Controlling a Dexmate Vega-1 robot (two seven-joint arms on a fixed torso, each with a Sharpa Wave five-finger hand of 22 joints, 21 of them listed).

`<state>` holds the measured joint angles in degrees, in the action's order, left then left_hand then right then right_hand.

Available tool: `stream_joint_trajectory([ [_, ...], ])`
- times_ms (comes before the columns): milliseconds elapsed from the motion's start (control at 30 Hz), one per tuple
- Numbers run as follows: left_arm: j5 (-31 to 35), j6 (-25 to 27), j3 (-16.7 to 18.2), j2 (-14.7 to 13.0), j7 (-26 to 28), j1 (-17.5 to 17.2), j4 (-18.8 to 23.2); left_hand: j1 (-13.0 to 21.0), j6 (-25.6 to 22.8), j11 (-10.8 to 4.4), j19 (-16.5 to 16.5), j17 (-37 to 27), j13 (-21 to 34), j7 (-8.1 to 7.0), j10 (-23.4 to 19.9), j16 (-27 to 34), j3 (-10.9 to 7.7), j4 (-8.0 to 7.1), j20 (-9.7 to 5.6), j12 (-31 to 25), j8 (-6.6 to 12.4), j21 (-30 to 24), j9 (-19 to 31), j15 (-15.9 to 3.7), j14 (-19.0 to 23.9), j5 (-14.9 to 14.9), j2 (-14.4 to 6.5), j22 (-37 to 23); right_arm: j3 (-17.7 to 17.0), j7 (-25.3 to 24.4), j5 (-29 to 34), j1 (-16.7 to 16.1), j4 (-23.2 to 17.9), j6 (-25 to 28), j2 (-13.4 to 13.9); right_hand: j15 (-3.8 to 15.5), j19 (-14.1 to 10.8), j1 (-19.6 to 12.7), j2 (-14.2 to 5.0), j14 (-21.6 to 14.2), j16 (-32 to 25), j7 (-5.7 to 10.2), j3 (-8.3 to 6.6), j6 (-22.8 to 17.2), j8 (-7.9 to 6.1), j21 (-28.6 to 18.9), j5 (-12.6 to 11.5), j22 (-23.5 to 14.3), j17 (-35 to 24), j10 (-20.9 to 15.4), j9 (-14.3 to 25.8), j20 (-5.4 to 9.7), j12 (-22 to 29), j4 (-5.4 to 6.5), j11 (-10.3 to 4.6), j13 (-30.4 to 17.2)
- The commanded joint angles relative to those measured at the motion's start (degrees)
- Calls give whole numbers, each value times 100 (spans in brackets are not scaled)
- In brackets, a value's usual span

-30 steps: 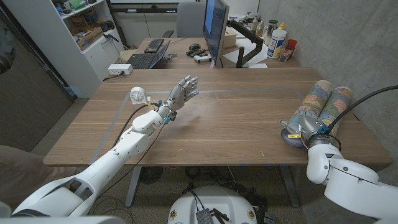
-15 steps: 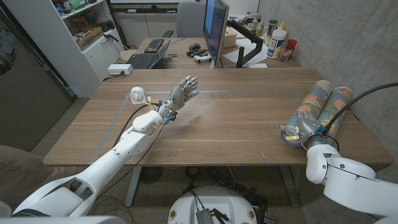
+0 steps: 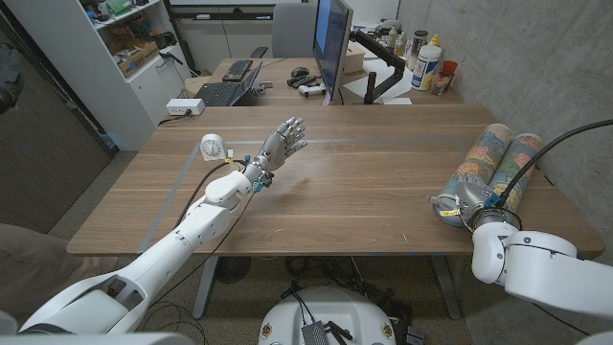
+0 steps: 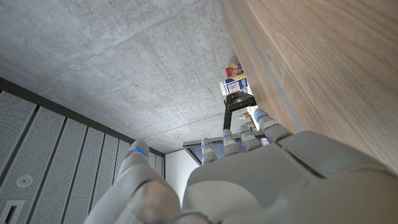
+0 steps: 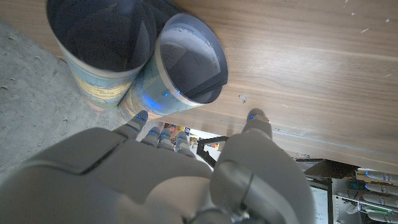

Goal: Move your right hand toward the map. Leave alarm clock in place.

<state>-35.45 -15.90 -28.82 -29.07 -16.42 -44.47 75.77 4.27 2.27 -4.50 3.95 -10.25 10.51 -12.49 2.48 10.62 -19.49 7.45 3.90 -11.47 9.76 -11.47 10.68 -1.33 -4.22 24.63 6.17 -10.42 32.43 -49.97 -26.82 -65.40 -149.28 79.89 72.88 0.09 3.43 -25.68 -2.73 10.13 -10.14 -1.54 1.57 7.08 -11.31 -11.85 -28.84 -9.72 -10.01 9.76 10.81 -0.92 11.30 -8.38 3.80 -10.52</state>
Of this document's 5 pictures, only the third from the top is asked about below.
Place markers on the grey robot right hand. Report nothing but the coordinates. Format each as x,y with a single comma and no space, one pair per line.
471,194

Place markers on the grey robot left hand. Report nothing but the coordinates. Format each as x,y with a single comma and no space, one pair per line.
275,146

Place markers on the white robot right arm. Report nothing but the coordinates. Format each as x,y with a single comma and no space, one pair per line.
541,268

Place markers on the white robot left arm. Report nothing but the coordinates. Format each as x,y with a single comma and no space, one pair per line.
211,220

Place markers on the rolled colourful world map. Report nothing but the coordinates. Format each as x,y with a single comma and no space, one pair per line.
488,148

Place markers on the white alarm clock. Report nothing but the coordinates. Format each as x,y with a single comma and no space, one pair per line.
211,146

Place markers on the white game controller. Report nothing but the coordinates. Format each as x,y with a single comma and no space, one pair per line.
311,89

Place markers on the black remote controller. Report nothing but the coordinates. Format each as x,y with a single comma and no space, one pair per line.
301,80

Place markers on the dark open laptop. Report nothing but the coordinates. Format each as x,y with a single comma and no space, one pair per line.
218,93

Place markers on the black computer mouse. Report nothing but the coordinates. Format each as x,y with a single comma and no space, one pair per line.
300,72

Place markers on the black keyboard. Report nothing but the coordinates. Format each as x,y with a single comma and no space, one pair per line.
237,70

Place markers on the white table leg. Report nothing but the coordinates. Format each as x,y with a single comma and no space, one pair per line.
445,287
205,287

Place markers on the white power strip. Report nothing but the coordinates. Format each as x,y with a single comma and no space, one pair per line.
184,106

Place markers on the black computer monitor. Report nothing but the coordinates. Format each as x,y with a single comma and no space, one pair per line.
330,43

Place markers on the grey office chair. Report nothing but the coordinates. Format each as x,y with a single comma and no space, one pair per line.
292,29

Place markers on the beige closed box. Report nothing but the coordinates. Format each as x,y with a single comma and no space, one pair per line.
354,57

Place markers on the red snack container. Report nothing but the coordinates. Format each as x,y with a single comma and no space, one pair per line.
443,76

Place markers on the white paper sheets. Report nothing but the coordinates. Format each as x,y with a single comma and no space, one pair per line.
378,76

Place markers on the black round fan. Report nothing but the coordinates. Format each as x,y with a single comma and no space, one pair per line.
232,269

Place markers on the white wipes canister blue label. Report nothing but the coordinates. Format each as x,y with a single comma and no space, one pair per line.
425,67

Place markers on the yellow cap bottle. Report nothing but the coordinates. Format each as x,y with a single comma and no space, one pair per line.
435,40

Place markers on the dark lid glass jar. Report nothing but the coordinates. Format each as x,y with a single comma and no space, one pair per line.
416,45

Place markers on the small white bottle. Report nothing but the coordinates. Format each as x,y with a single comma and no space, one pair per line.
392,36

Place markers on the small brown label bottle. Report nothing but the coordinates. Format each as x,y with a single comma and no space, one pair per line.
401,44

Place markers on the open cardboard box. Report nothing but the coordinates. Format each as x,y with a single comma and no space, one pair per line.
139,57

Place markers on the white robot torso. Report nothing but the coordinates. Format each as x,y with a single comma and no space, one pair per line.
330,309

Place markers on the grey finned metal module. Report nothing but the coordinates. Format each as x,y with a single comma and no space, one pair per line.
314,334

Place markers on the white shelf cabinet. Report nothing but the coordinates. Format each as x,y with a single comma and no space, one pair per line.
86,72

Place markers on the person leg brown trousers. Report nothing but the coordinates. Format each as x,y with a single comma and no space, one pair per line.
38,266

